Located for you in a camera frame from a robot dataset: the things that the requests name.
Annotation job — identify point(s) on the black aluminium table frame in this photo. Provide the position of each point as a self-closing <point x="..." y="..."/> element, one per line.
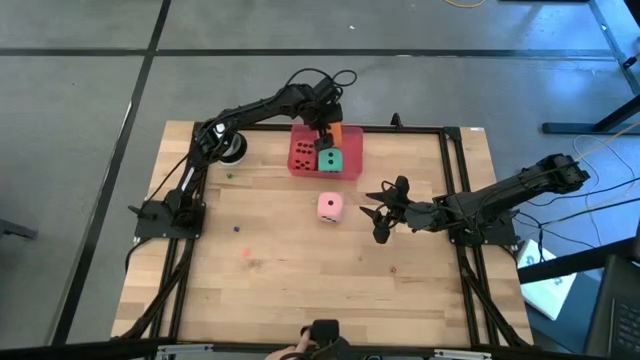
<point x="265" y="126"/>

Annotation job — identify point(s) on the large green foam die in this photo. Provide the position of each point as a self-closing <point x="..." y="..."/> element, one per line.
<point x="330" y="161"/>

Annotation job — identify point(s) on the grey chair leg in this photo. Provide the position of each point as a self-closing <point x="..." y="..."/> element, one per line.
<point x="15" y="229"/>

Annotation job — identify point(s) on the black desk foot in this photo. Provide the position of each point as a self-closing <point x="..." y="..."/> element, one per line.
<point x="575" y="128"/>

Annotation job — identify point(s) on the black laptop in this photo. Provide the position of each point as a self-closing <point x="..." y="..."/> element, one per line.
<point x="620" y="320"/>

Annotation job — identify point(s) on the pink translucent plastic bin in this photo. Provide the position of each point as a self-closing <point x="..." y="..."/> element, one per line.
<point x="352" y="155"/>

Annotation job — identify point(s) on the black desk beam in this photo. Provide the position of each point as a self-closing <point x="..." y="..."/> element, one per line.
<point x="575" y="261"/>

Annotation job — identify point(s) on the large red foam die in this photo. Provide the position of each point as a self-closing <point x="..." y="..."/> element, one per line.
<point x="304" y="156"/>

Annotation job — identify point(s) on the grey desk leg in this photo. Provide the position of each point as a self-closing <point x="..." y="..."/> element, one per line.
<point x="607" y="30"/>

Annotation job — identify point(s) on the large pink foam die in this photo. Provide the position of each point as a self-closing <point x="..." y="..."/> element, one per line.
<point x="330" y="207"/>

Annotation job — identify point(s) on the white printed box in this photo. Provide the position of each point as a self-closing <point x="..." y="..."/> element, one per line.
<point x="545" y="290"/>

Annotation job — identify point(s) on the person's hand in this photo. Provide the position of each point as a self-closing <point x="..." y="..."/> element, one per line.
<point x="300" y="345"/>

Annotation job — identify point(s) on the silver metal bracket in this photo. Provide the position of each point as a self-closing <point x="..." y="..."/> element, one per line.
<point x="185" y="349"/>
<point x="462" y="354"/>

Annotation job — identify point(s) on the large orange foam die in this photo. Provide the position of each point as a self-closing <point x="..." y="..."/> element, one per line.
<point x="338" y="135"/>

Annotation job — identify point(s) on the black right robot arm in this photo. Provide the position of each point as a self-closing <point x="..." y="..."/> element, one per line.
<point x="510" y="191"/>

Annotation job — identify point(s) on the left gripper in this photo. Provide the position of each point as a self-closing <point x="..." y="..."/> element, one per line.
<point x="320" y="107"/>

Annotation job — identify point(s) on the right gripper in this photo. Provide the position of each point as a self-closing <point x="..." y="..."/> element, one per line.
<point x="420" y="216"/>

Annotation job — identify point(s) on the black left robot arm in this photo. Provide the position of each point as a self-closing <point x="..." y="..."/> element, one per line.
<point x="250" y="107"/>

